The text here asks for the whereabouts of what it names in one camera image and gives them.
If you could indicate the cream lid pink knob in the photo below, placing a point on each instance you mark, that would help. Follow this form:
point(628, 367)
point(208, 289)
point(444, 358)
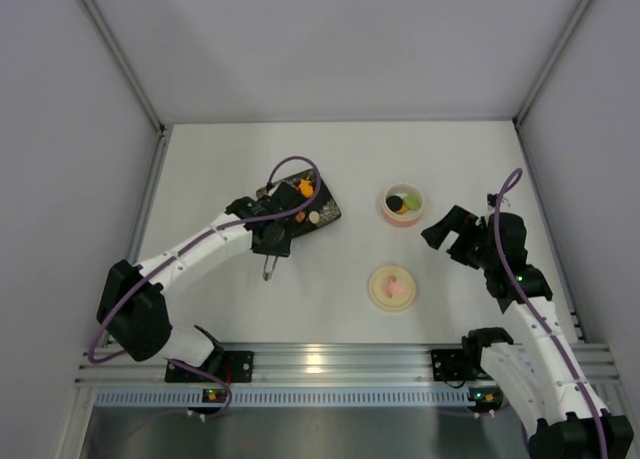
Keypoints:
point(392, 289)

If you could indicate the cream pink round bowl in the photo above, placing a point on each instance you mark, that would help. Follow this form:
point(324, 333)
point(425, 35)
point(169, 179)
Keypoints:
point(410, 218)

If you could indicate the black floral square plate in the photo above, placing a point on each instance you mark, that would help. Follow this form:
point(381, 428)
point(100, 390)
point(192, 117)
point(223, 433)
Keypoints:
point(324, 203)

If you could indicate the aluminium frame post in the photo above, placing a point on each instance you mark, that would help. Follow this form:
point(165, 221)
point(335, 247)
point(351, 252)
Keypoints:
point(106, 35)
point(560, 46)

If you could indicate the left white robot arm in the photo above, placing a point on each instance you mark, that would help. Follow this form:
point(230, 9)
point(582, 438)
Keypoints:
point(134, 307)

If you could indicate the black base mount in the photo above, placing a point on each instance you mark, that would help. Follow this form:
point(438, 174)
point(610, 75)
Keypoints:
point(230, 366)
point(452, 366)

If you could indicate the black sandwich cookie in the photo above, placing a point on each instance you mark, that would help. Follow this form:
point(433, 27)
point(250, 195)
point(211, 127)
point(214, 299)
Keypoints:
point(393, 202)

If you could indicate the orange fish-shaped food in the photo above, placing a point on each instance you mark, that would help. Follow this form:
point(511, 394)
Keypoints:
point(306, 188)

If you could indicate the green sandwich cookie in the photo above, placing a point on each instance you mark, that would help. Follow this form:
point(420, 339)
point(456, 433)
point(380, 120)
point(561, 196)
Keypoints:
point(412, 202)

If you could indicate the slotted grey cable duct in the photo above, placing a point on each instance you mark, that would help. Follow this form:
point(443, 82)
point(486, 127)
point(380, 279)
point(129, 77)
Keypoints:
point(257, 397)

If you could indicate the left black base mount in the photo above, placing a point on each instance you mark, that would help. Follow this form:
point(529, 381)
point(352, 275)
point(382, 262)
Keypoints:
point(230, 366)

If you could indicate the left aluminium frame post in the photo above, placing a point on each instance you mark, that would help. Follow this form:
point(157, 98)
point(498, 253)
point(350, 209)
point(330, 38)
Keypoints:
point(106, 35)

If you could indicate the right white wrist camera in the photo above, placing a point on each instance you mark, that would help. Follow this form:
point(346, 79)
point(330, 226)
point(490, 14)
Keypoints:
point(497, 202)

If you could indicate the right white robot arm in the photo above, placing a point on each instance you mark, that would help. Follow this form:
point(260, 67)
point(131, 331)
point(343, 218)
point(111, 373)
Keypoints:
point(529, 357)

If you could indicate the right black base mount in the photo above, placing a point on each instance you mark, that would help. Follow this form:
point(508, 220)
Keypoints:
point(452, 366)

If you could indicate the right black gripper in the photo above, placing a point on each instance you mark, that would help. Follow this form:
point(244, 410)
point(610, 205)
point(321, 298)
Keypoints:
point(461, 245)

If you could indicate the cream white round cookie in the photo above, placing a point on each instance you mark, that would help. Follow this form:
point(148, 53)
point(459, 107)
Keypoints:
point(314, 217)

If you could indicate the right aluminium frame post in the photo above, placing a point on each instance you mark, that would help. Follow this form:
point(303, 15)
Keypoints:
point(560, 46)

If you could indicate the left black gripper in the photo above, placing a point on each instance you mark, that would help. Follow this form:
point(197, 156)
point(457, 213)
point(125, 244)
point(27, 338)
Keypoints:
point(271, 249)

